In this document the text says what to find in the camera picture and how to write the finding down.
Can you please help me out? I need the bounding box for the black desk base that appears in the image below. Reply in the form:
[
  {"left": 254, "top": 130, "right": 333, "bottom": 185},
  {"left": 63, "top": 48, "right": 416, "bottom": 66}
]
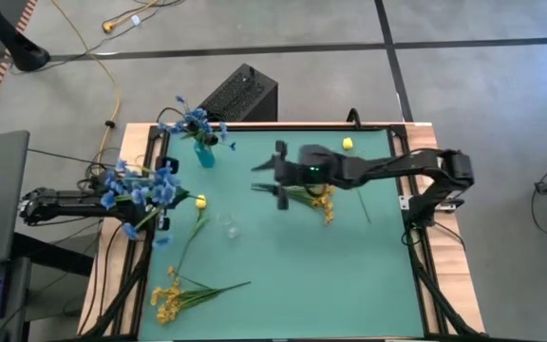
[{"left": 10, "top": 231, "right": 95, "bottom": 277}]

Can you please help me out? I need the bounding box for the blue flower bunch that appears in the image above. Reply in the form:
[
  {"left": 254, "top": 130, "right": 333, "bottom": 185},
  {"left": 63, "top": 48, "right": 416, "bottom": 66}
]
[
  {"left": 157, "top": 94, "right": 237, "bottom": 153},
  {"left": 99, "top": 158, "right": 182, "bottom": 252}
]

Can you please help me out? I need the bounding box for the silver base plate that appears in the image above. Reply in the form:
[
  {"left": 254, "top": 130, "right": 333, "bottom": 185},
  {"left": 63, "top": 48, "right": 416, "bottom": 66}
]
[{"left": 398, "top": 194, "right": 464, "bottom": 213}]

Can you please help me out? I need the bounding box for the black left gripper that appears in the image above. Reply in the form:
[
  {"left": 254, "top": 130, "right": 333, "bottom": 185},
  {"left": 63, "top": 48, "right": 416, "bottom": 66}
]
[{"left": 152, "top": 155, "right": 192, "bottom": 233}]

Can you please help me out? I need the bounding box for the green table mat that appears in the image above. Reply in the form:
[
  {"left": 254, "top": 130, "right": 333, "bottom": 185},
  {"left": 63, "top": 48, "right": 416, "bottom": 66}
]
[{"left": 138, "top": 127, "right": 425, "bottom": 341}]

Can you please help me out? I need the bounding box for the yellow tulip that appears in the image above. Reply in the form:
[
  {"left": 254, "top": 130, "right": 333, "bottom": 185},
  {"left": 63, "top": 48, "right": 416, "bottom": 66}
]
[{"left": 341, "top": 136, "right": 373, "bottom": 225}]

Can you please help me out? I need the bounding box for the black arched cable loop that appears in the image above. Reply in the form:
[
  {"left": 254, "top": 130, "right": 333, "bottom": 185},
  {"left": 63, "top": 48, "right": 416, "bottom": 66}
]
[{"left": 346, "top": 107, "right": 364, "bottom": 130}]

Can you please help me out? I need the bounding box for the yellow rose stem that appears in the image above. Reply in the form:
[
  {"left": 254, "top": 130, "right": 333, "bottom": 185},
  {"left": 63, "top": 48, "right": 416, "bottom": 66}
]
[{"left": 174, "top": 193, "right": 208, "bottom": 276}]

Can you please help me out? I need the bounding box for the yellow extension cord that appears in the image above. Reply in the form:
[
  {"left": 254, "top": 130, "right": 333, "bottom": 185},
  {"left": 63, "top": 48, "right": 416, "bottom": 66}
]
[{"left": 101, "top": 0, "right": 160, "bottom": 34}]

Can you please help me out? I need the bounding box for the yellow floor cable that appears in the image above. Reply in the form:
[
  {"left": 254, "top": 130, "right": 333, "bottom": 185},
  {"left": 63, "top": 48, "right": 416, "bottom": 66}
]
[{"left": 49, "top": 0, "right": 123, "bottom": 165}]

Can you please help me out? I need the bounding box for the blue glass vase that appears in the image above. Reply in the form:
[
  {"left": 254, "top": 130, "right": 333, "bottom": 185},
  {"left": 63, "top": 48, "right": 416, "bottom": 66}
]
[{"left": 192, "top": 140, "right": 217, "bottom": 169}]

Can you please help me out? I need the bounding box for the black stand with base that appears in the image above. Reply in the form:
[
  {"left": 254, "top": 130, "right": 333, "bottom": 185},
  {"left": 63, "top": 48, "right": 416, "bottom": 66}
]
[{"left": 0, "top": 0, "right": 52, "bottom": 73}]

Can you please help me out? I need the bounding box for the clear glass vase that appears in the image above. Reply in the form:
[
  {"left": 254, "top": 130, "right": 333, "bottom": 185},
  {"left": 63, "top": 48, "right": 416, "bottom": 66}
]
[{"left": 216, "top": 211, "right": 242, "bottom": 240}]

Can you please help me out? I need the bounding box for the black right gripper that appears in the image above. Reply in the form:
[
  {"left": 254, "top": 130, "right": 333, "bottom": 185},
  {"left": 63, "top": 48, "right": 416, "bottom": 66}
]
[{"left": 250, "top": 139, "right": 350, "bottom": 213}]

